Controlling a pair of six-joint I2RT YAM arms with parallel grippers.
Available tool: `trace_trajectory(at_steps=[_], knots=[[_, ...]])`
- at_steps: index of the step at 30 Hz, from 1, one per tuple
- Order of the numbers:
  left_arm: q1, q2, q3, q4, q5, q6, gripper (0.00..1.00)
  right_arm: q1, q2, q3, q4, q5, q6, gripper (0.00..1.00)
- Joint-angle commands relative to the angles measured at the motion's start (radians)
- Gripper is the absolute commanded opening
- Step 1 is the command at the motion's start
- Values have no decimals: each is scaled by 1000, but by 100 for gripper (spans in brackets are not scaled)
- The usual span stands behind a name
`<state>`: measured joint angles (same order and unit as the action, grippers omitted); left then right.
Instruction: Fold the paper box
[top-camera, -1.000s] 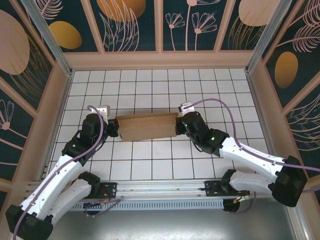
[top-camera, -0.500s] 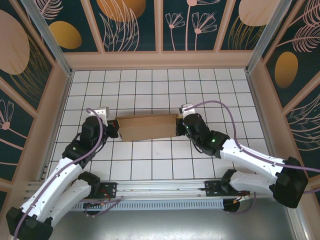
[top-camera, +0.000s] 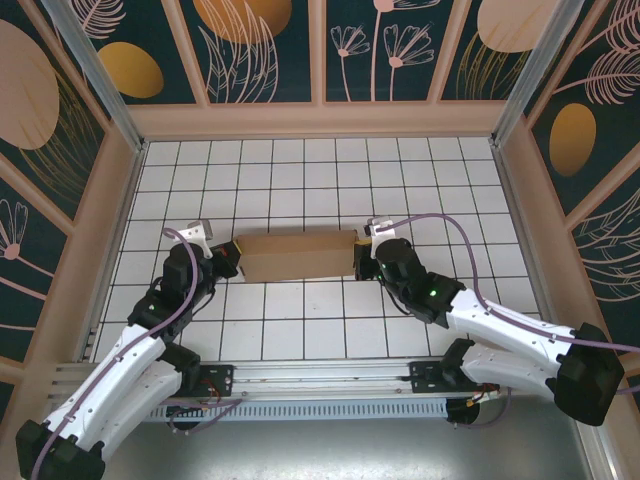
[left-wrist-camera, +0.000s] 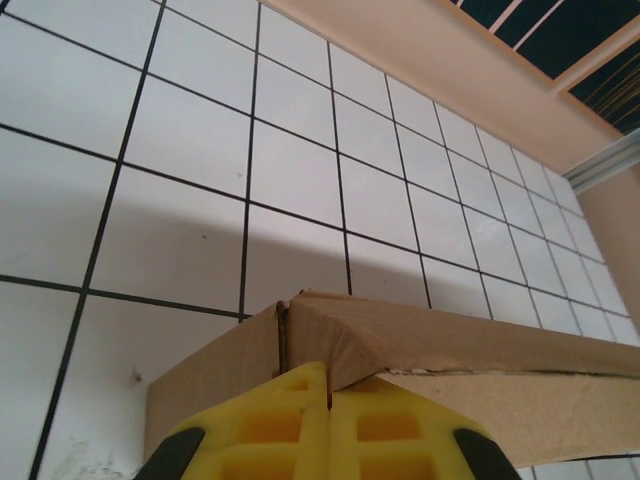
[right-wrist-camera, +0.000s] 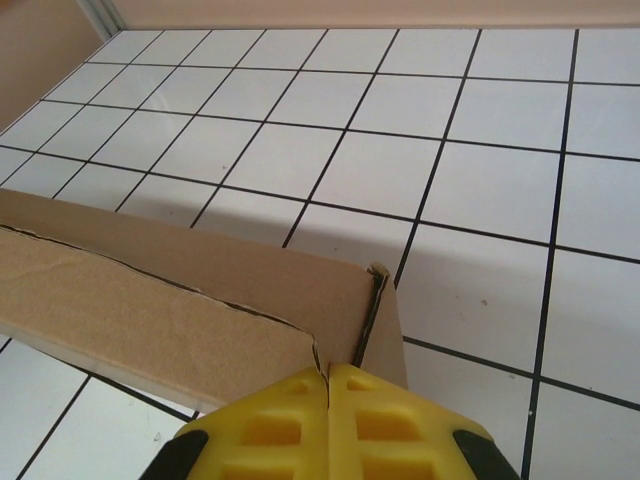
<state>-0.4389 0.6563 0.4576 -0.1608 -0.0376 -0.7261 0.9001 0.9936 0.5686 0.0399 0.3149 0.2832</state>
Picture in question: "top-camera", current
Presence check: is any large pink disc wall panel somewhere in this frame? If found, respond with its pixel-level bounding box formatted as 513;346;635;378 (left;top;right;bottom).
0;17;109;224

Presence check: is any grey slotted cable duct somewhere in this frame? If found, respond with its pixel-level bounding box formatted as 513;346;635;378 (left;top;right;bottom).
144;397;449;422

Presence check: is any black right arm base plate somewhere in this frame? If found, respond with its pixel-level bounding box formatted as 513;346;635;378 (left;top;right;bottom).
408;359;501;396

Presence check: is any pink disc grass wall panel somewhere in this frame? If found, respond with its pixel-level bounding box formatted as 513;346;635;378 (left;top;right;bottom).
438;0;556;104

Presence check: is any brown cardboard box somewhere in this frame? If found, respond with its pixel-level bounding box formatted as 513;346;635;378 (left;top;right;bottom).
233;228;360;285

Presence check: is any grey metal shelf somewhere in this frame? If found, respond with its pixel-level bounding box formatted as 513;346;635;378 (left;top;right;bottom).
29;392;616;480

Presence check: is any single flower wall panel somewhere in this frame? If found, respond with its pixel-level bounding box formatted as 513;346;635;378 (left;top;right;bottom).
0;172;74;361

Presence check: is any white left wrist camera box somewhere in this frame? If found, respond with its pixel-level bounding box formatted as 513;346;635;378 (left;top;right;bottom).
187;219;214;259

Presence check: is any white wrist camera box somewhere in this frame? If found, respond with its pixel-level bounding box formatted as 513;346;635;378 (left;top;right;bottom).
187;219;214;259
363;214;396;240

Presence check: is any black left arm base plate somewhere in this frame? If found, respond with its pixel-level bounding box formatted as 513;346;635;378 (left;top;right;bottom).
164;363;236;399

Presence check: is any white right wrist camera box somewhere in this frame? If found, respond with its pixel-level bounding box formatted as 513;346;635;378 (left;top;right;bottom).
363;214;396;240

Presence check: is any fern leaves wall panel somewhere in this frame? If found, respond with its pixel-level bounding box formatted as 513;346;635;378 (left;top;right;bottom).
567;172;640;359

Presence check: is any two flowers wall panel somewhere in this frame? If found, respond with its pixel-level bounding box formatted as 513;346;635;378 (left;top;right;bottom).
322;0;454;105

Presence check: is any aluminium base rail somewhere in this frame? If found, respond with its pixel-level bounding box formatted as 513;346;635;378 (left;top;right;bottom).
47;354;594;401

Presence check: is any aluminium corner post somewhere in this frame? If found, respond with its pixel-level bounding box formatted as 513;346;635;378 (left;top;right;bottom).
42;0;149;154
489;0;584;149

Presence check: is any orange oval fern wall panel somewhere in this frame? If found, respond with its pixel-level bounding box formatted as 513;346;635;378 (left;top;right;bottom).
524;0;640;219

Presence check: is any orange disc leaves wall panel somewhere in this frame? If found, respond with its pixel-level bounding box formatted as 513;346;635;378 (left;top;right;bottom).
179;0;317;106

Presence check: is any aluminium side rail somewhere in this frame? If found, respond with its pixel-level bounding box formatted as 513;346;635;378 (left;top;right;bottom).
489;142;564;357
74;142;149;362

